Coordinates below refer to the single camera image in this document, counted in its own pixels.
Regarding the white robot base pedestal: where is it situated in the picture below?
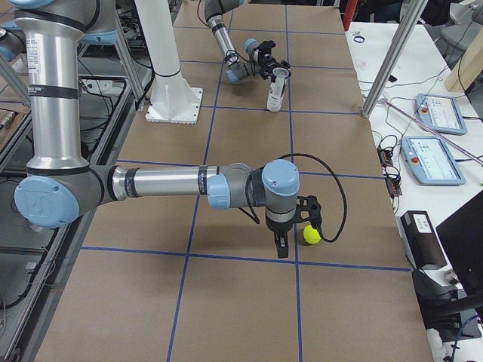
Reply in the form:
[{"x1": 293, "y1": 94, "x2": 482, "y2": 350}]
[{"x1": 135, "y1": 0, "x2": 203, "y2": 124}]

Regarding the aluminium frame post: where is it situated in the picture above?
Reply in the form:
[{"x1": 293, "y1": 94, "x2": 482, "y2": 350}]
[{"x1": 361, "y1": 0, "x2": 428, "y2": 118}]

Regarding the yellow tennis ball number three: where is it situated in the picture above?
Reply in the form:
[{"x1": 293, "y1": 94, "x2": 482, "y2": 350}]
[{"x1": 303, "y1": 225, "x2": 321, "y2": 245}]

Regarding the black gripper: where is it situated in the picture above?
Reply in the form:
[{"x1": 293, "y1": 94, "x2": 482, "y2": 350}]
[
  {"x1": 265, "y1": 210, "x2": 296, "y2": 259},
  {"x1": 259, "y1": 54, "x2": 291, "y2": 81}
]

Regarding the black box with label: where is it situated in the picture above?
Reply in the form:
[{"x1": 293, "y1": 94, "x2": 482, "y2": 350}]
[{"x1": 400, "y1": 210, "x2": 447, "y2": 270}]

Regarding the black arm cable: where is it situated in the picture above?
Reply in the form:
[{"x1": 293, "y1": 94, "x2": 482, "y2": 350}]
[{"x1": 277, "y1": 152, "x2": 349, "y2": 243}]

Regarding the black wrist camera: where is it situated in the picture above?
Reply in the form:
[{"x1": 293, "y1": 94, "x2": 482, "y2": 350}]
[
  {"x1": 296, "y1": 195, "x2": 322, "y2": 232},
  {"x1": 257, "y1": 40, "x2": 276, "y2": 57}
]

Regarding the far teach pendant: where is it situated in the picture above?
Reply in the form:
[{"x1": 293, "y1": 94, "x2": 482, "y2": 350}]
[{"x1": 416, "y1": 93, "x2": 467, "y2": 136}]

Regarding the teach pendant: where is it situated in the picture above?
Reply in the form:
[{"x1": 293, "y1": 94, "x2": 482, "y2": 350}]
[
  {"x1": 401, "y1": 137, "x2": 466, "y2": 186},
  {"x1": 416, "y1": 93, "x2": 467, "y2": 136}
]

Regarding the black monitor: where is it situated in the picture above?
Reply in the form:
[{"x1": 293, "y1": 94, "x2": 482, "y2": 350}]
[{"x1": 436, "y1": 192, "x2": 482, "y2": 295}]

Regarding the white tennis ball can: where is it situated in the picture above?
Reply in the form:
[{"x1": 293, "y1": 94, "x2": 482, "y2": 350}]
[{"x1": 266, "y1": 67, "x2": 291, "y2": 112}]

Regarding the near teach pendant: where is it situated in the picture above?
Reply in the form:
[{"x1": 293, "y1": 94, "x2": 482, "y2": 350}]
[{"x1": 401, "y1": 137, "x2": 466, "y2": 186}]

